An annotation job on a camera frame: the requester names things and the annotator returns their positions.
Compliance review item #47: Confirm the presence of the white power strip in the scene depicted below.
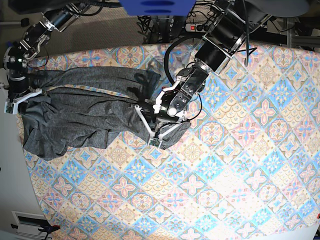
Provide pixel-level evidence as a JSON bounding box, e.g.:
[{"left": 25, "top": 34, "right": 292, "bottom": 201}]
[{"left": 185, "top": 23, "right": 210, "bottom": 33}]

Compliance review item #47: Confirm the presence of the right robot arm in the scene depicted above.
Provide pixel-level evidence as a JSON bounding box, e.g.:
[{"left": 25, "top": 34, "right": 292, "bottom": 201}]
[{"left": 3, "top": 0, "right": 91, "bottom": 98}]

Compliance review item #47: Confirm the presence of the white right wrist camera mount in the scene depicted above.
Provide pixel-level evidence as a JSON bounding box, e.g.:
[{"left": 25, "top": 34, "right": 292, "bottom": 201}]
[{"left": 0, "top": 82, "right": 42, "bottom": 115}]

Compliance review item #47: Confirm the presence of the white vent panel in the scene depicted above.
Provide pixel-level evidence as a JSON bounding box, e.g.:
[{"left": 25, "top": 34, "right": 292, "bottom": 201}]
[{"left": 11, "top": 210, "right": 48, "bottom": 240}]

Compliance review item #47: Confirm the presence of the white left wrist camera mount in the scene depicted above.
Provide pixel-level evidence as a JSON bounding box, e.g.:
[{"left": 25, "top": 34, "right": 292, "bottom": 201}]
[{"left": 134, "top": 104, "right": 191, "bottom": 150}]

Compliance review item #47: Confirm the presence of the patterned tablecloth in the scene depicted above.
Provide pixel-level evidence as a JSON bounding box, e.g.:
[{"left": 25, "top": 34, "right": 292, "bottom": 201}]
[{"left": 24, "top": 44, "right": 320, "bottom": 240}]

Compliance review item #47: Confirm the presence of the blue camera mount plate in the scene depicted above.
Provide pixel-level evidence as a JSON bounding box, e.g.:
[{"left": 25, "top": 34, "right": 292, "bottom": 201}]
[{"left": 119, "top": 0, "right": 196, "bottom": 16}]

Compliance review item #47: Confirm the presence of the blue black clamp bottom left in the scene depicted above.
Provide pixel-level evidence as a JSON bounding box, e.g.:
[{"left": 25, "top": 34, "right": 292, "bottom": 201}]
[{"left": 10, "top": 223, "right": 60, "bottom": 237}]

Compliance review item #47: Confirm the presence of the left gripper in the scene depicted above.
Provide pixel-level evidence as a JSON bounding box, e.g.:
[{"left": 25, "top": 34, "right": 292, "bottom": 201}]
[{"left": 138, "top": 98, "right": 170, "bottom": 130}]

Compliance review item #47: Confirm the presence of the grey t-shirt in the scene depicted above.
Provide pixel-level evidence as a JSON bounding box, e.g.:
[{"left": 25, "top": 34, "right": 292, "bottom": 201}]
[{"left": 19, "top": 66, "right": 192, "bottom": 162}]

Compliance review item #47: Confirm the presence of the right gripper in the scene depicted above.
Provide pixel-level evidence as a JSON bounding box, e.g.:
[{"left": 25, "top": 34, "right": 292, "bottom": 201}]
[{"left": 7, "top": 75, "right": 31, "bottom": 97}]

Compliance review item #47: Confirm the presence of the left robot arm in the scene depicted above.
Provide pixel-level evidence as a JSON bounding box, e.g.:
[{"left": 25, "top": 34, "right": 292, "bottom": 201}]
[{"left": 135, "top": 0, "right": 271, "bottom": 132}]

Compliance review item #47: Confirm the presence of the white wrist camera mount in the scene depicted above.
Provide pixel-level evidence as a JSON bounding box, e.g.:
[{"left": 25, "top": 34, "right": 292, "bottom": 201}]
[
  {"left": 0, "top": 82, "right": 42, "bottom": 115},
  {"left": 134, "top": 104, "right": 191, "bottom": 150}
]

